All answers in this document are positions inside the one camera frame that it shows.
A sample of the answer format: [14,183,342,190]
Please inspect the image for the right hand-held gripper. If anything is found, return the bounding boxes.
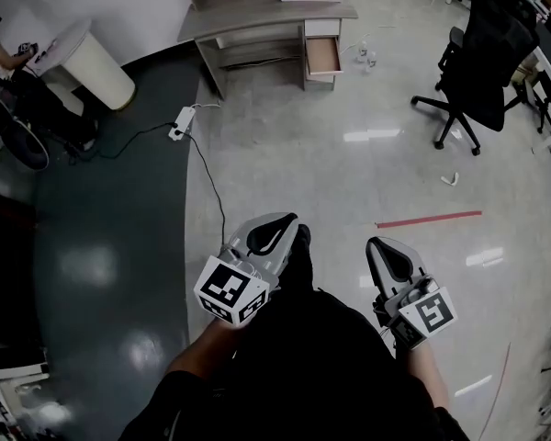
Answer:
[365,238,458,351]

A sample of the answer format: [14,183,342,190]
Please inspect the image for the person's black trousers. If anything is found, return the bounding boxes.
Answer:
[231,225,414,441]

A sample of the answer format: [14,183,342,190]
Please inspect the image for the thin white cable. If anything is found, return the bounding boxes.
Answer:
[339,32,372,58]

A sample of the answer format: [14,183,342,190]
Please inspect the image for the black round fan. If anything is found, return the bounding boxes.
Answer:
[0,85,51,172]

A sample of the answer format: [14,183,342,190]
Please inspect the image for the white round pedestal table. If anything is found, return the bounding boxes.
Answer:
[25,18,137,112]

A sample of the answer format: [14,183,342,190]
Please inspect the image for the person's left forearm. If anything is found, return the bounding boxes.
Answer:
[163,318,241,381]

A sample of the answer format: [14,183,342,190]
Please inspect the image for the person's left black shoe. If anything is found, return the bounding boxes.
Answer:
[296,223,313,257]

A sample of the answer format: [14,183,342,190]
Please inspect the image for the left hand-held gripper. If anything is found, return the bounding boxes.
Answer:
[193,212,300,328]

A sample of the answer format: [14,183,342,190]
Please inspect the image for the person's right forearm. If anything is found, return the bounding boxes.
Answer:
[402,341,452,409]

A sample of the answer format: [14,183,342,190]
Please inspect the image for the black office chair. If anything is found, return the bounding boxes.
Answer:
[410,0,541,158]

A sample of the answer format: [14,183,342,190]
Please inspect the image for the white cluttered shelf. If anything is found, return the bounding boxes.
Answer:
[0,360,52,441]

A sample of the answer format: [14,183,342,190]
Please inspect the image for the black power cable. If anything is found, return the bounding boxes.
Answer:
[186,133,229,248]
[67,121,176,165]

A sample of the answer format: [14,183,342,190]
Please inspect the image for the white power strip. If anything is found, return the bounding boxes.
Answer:
[167,106,197,140]

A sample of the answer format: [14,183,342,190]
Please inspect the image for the wooden drawer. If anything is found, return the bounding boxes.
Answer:
[304,36,344,82]

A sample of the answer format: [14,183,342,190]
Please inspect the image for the red floor tape strip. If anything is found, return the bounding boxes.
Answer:
[376,209,484,230]

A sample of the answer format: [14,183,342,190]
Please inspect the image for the grey wooden desk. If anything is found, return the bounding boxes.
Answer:
[177,0,359,101]

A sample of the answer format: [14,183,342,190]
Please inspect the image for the dark cabinet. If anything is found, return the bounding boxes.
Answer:
[0,186,43,372]

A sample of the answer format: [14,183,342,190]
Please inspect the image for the person's black top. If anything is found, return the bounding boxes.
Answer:
[118,367,472,441]

